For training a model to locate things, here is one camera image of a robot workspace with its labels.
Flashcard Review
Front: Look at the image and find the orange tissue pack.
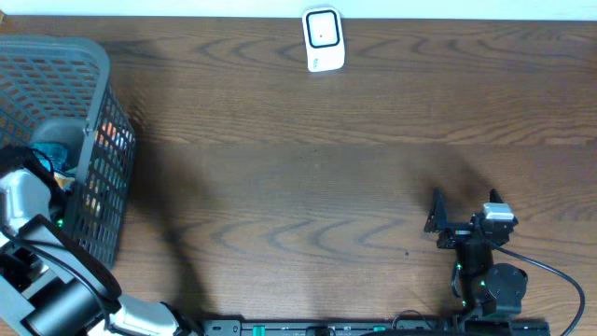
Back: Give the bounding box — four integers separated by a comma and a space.
95, 122, 124, 149

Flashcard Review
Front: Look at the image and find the teal mouthwash bottle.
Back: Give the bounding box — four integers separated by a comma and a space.
30, 142, 76, 177

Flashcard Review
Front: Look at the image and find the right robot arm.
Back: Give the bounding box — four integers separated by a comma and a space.
423, 189, 528, 318

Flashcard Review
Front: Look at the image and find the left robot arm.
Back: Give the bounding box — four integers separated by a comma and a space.
1, 146, 203, 336

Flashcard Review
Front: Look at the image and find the white barcode scanner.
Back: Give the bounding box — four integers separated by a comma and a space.
301, 7, 345, 73

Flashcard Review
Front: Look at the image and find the grey plastic mesh basket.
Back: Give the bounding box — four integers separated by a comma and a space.
1, 35, 136, 267

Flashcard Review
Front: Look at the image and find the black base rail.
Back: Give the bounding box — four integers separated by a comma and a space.
200, 318, 551, 336

